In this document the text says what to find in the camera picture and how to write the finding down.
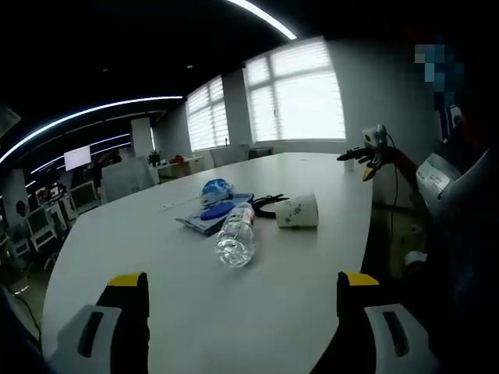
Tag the curved ceiling light strip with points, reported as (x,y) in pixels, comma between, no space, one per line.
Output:
(269,19)

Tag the narrow window with blinds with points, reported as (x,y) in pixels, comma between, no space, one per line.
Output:
(207,115)

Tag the person's dark clothed body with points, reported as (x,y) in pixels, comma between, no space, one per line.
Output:
(468,272)

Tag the white table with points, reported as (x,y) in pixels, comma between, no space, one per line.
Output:
(187,296)

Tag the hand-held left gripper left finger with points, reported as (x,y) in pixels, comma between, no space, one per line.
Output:
(117,304)

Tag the potted green plant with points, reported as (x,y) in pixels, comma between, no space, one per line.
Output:
(153,157)

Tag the long ceiling light strip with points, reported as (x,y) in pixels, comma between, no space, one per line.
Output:
(78,115)

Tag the lit computer monitor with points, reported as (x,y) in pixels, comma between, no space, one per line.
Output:
(77,157)

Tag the large window with blinds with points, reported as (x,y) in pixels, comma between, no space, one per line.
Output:
(296,93)

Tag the white mesh office chair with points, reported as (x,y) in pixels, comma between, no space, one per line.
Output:
(126,177)

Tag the white worn chest device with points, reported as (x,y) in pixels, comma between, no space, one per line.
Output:
(434,181)

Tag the grey chair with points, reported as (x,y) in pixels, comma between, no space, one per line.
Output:
(230,156)

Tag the blue pouch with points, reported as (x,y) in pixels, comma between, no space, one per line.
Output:
(202,223)

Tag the white framed office chair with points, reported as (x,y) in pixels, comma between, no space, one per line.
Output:
(39,228)

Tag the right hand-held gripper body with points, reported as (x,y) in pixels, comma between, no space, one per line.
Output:
(375,140)

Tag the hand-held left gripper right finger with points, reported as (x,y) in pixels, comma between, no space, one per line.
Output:
(362,304)

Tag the white paper cup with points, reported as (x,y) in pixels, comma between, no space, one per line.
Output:
(298,210)

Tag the clear plastic water bottle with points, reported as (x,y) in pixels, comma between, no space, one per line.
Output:
(236,237)

